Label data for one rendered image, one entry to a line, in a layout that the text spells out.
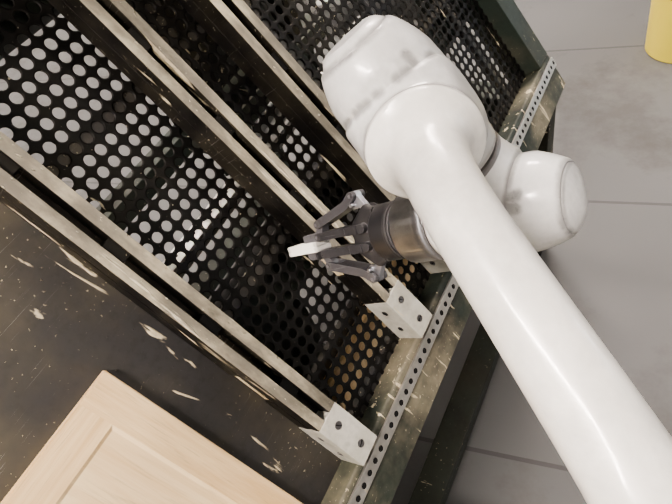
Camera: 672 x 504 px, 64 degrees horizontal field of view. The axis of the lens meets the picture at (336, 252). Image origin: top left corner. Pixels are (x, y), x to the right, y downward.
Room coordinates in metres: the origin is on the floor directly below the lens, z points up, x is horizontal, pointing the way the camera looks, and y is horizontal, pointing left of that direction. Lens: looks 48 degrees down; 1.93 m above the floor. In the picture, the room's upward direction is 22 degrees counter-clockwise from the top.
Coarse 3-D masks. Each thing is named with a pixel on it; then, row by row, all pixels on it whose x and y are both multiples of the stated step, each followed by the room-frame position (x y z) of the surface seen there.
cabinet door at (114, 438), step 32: (96, 384) 0.49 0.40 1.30; (96, 416) 0.45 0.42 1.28; (128, 416) 0.45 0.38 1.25; (160, 416) 0.45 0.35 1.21; (64, 448) 0.41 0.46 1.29; (96, 448) 0.42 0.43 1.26; (128, 448) 0.42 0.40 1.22; (160, 448) 0.42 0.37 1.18; (192, 448) 0.42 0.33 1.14; (32, 480) 0.38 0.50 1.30; (64, 480) 0.38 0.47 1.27; (96, 480) 0.38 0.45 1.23; (128, 480) 0.38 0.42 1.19; (160, 480) 0.38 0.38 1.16; (192, 480) 0.38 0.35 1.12; (224, 480) 0.38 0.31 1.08; (256, 480) 0.38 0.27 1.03
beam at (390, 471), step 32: (544, 64) 1.32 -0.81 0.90; (544, 96) 1.23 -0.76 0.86; (512, 128) 1.10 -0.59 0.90; (544, 128) 1.14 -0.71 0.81; (448, 320) 0.64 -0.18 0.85; (448, 352) 0.58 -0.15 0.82; (384, 384) 0.53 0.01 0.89; (416, 384) 0.51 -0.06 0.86; (384, 416) 0.46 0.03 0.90; (416, 416) 0.46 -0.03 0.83; (352, 480) 0.36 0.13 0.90; (384, 480) 0.36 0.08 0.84
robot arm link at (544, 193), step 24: (504, 144) 0.37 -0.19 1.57; (504, 168) 0.34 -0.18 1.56; (528, 168) 0.33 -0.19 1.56; (552, 168) 0.32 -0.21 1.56; (576, 168) 0.33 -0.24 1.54; (504, 192) 0.33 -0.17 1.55; (528, 192) 0.31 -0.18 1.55; (552, 192) 0.30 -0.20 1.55; (576, 192) 0.31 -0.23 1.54; (528, 216) 0.30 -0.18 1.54; (552, 216) 0.29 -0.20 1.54; (576, 216) 0.29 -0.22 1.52; (528, 240) 0.30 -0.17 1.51; (552, 240) 0.29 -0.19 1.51
